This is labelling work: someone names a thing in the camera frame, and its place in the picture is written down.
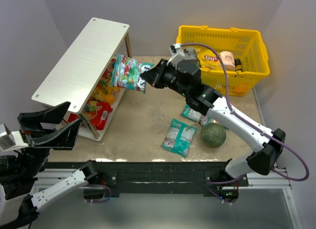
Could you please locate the teal Fox's candy bag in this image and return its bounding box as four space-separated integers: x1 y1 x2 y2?
111 54 154 93

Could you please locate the red candy bag with barcode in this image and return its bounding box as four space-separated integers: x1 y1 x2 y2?
83 101 113 130

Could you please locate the red fruit candy bag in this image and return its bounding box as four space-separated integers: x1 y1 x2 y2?
102 59 117 79

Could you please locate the orange gummy candy bag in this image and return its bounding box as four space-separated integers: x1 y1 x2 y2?
90 78 119 106

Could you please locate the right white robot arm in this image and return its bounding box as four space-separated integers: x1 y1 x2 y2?
140 59 285 184

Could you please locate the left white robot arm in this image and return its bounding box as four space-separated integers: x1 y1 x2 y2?
0 102 99 229

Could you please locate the teal mint candy bag rear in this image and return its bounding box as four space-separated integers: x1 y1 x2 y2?
181 105 211 126

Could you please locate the teal mint candy bag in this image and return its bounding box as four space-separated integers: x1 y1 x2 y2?
181 105 211 126
161 118 197 158

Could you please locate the teal mint candy bag front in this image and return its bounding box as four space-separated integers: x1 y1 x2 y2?
161 118 197 158

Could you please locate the white two-tier shelf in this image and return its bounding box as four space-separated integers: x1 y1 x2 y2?
32 17 132 142

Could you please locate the grey and teal pouch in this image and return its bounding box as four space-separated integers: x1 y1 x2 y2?
183 47 199 64

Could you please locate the yellow Lays chip bag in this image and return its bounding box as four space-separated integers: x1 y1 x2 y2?
195 48 223 70

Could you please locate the pink cream jar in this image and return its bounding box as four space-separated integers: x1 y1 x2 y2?
220 51 236 72

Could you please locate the dark brown small bottle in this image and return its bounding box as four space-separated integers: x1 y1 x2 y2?
235 58 243 72

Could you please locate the green round melon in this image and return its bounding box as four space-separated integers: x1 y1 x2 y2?
200 122 226 148

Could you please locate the yellow plastic shopping basket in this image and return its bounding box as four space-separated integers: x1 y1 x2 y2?
175 25 271 97

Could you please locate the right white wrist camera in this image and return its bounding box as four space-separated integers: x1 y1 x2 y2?
167 43 185 68

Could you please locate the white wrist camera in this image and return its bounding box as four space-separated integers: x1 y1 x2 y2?
167 43 185 68
0 123 29 152

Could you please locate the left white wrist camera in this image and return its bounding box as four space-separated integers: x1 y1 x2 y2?
0 123 29 152

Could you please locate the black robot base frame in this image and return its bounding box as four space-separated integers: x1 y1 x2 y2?
37 160 293 202

